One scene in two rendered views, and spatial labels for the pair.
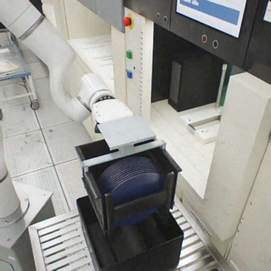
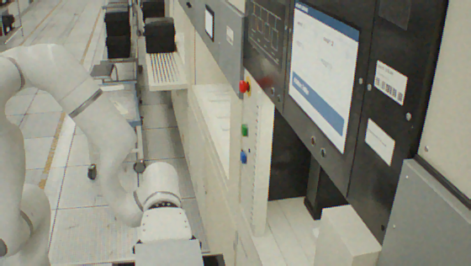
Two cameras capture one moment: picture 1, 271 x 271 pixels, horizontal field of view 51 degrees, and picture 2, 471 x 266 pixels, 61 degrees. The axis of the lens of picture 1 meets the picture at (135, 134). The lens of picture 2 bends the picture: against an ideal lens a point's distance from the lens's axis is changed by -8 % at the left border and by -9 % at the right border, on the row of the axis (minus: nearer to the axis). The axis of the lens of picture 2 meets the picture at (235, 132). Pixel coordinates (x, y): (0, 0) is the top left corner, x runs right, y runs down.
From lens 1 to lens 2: 0.24 m
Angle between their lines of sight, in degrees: 15
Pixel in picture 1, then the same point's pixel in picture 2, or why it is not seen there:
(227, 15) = (334, 119)
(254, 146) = not seen: outside the picture
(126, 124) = (173, 251)
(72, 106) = (124, 206)
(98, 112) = (145, 225)
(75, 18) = (209, 58)
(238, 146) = not seen: outside the picture
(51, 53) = (101, 137)
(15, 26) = (64, 103)
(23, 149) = (109, 227)
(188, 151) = not seen: outside the picture
